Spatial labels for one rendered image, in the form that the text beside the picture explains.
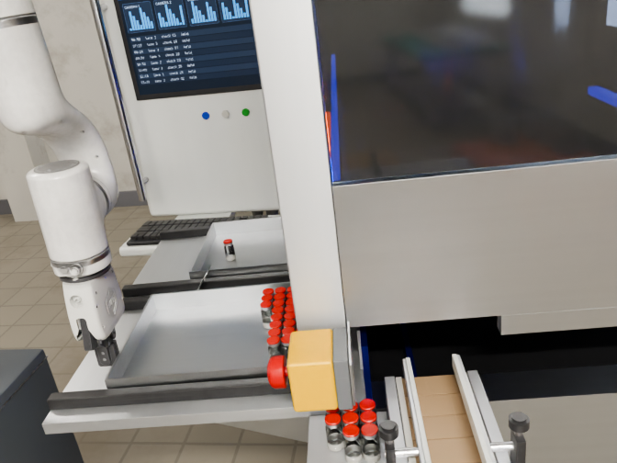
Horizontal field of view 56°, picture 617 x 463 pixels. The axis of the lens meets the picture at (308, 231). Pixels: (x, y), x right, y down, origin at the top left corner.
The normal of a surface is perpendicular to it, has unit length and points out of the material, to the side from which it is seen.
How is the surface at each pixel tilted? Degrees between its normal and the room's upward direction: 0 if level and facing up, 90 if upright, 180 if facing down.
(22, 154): 90
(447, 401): 0
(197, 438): 0
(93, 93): 90
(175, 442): 0
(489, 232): 90
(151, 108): 90
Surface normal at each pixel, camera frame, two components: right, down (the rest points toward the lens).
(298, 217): -0.04, 0.40
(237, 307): -0.11, -0.91
